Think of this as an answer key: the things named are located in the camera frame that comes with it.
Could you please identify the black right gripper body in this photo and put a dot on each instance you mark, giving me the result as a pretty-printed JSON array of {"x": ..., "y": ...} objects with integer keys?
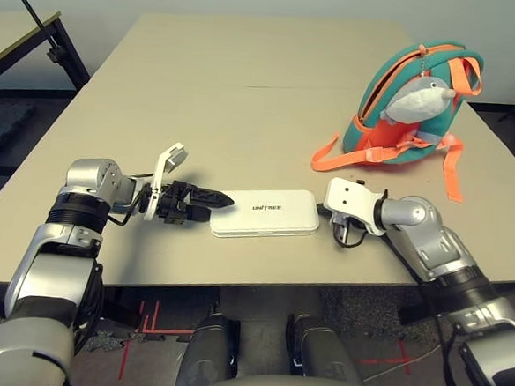
[{"x": 323, "y": 211}]

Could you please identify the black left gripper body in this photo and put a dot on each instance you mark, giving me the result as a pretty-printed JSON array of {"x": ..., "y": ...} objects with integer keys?
[{"x": 175, "y": 202}]

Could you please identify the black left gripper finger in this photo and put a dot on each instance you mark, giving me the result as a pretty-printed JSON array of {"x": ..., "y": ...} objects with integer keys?
[
  {"x": 210, "y": 198},
  {"x": 199, "y": 214}
]

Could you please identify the white Unitree pencil case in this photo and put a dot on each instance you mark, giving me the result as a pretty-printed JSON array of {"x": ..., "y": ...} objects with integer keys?
[{"x": 264, "y": 220}]

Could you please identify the grey white plush shark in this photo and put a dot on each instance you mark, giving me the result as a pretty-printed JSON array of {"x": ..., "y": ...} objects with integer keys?
[{"x": 416, "y": 102}]

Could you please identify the teal and orange backpack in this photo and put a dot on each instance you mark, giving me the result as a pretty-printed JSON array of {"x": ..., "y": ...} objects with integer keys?
[{"x": 380, "y": 78}]

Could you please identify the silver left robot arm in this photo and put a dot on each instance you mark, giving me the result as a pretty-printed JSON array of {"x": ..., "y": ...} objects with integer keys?
[{"x": 86, "y": 176}]

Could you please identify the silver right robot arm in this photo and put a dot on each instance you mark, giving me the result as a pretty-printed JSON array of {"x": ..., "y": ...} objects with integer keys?
[{"x": 415, "y": 213}]

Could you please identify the speckled grey floor mat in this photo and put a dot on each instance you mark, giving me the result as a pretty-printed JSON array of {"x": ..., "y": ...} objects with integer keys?
[
  {"x": 364, "y": 311},
  {"x": 106, "y": 339}
]

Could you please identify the red floor tape lines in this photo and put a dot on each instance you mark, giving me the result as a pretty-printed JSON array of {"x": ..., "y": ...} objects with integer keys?
[{"x": 149, "y": 318}]

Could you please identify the grey left robot leg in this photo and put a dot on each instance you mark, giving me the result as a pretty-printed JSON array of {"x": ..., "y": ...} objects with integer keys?
[{"x": 209, "y": 344}]

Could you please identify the grey robot leg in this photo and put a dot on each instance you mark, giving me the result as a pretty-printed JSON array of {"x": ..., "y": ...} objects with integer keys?
[
  {"x": 209, "y": 344},
  {"x": 322, "y": 347}
]

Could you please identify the grey right robot leg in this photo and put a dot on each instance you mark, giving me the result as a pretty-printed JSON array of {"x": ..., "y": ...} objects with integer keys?
[{"x": 322, "y": 347}]

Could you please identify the black table foot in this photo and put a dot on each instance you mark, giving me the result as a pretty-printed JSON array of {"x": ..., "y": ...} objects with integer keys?
[{"x": 417, "y": 312}]

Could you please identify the red floor tape cross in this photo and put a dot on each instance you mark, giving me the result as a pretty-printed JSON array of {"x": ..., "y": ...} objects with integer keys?
[{"x": 402, "y": 360}]

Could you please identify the dark foam floor pad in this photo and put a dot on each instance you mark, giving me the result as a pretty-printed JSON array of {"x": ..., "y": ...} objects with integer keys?
[{"x": 1, "y": 126}]

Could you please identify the beige side table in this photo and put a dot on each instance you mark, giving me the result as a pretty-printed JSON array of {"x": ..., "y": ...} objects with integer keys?
[{"x": 12, "y": 34}]

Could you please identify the thin black pole with clamp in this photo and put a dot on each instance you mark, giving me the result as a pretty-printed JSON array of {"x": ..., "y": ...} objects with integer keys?
[{"x": 29, "y": 9}]

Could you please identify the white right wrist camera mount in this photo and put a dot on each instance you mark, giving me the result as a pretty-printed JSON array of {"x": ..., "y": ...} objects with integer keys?
[{"x": 354, "y": 200}]

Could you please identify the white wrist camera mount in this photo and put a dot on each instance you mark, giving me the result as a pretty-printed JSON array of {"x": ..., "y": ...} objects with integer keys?
[
  {"x": 158, "y": 168},
  {"x": 354, "y": 200}
]

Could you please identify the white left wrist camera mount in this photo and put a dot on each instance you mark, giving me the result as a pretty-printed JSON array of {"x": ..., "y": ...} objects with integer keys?
[{"x": 158, "y": 168}]

